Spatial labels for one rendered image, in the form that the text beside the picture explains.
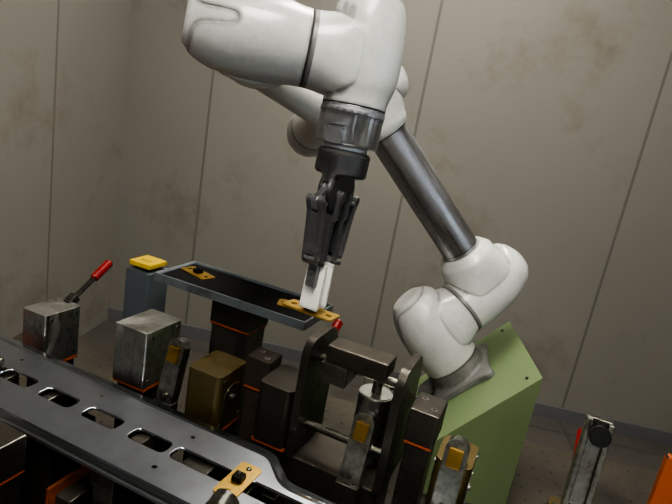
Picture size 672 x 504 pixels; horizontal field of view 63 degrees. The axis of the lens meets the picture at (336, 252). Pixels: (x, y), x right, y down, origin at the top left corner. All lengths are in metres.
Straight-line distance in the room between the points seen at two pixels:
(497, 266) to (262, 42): 0.95
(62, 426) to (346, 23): 0.76
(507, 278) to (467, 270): 0.11
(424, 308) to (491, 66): 1.99
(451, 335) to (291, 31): 0.95
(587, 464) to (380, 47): 0.64
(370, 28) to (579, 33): 2.60
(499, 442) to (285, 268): 2.19
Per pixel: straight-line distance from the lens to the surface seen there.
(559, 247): 3.34
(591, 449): 0.90
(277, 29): 0.73
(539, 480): 1.70
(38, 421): 1.05
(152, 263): 1.32
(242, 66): 0.75
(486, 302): 1.48
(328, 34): 0.74
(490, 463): 1.45
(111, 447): 0.98
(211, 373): 1.02
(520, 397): 1.37
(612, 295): 3.49
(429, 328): 1.43
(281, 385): 1.01
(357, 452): 0.95
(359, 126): 0.74
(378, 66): 0.74
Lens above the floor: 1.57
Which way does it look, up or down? 14 degrees down
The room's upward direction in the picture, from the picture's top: 10 degrees clockwise
